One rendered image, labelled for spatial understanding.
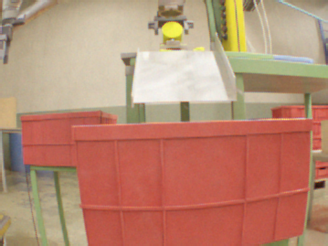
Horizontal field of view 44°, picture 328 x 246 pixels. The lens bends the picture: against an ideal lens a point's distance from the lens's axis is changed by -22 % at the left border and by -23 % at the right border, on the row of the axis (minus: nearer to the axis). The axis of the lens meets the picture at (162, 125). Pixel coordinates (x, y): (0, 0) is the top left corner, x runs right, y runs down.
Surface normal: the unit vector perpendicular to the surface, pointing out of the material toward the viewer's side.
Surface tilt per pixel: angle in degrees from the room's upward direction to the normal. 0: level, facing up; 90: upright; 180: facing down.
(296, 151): 90
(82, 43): 90
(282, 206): 90
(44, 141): 90
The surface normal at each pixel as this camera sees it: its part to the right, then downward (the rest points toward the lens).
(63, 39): -0.01, -0.01
